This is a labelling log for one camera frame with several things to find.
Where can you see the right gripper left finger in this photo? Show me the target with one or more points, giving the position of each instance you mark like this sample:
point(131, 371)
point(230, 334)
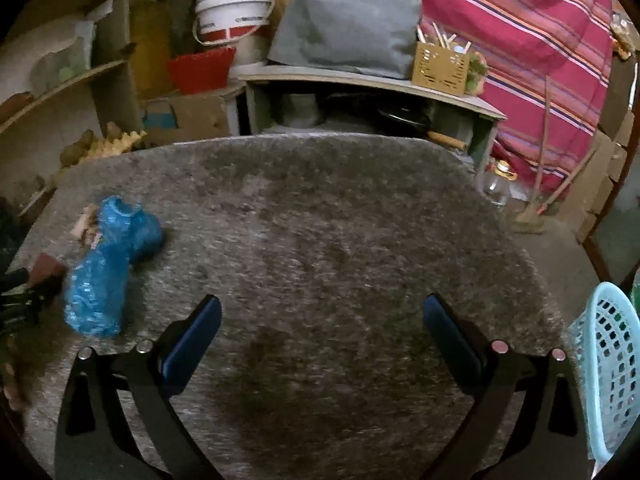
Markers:
point(93, 438)

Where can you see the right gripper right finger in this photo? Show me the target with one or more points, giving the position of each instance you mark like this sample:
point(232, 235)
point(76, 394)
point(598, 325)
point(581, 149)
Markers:
point(549, 437)

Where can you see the maroon cloth patch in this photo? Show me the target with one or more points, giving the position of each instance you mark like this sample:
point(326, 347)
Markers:
point(45, 266)

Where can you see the blue plastic bag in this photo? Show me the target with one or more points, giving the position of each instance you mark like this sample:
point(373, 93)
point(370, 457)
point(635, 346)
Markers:
point(95, 296)

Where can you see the small brown paper scrap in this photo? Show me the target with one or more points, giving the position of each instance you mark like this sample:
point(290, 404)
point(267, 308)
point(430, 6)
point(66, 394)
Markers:
point(87, 230)

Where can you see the light blue plastic basket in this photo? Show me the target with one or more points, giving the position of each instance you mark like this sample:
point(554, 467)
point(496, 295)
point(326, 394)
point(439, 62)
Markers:
point(605, 340)

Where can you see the egg carton tray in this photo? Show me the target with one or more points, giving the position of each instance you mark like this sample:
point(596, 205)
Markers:
point(89, 147)

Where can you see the straw broom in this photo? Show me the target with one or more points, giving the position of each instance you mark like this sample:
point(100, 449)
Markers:
point(531, 219)

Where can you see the cardboard box with blue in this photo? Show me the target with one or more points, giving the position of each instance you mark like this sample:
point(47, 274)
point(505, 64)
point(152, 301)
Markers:
point(182, 119)

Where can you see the yellow label oil bottle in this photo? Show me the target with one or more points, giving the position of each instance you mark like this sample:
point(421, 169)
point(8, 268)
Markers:
point(496, 182)

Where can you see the red plastic basin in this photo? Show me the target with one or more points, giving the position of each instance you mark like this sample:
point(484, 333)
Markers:
point(201, 72)

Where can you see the grey low shelf table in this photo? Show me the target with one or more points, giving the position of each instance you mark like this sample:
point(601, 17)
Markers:
point(284, 99)

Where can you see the black pan on shelf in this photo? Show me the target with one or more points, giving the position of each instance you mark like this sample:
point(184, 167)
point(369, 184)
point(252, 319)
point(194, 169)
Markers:
point(400, 121)

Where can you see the white plastic bucket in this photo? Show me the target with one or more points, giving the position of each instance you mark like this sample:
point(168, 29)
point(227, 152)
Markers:
point(221, 22)

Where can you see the green vegetable bunch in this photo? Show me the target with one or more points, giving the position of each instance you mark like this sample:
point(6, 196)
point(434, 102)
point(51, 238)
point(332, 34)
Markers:
point(477, 73)

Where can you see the wicker utensil box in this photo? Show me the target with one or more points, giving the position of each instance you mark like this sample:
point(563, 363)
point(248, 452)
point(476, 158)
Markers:
point(439, 69)

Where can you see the pink striped cloth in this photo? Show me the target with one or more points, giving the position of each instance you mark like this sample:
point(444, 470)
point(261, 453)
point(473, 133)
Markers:
point(523, 41)

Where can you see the grey cushion bag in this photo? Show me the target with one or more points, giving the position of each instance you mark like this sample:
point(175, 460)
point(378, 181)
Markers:
point(369, 37)

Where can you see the wooden wall shelf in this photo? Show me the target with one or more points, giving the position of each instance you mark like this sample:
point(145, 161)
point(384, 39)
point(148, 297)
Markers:
point(64, 71)

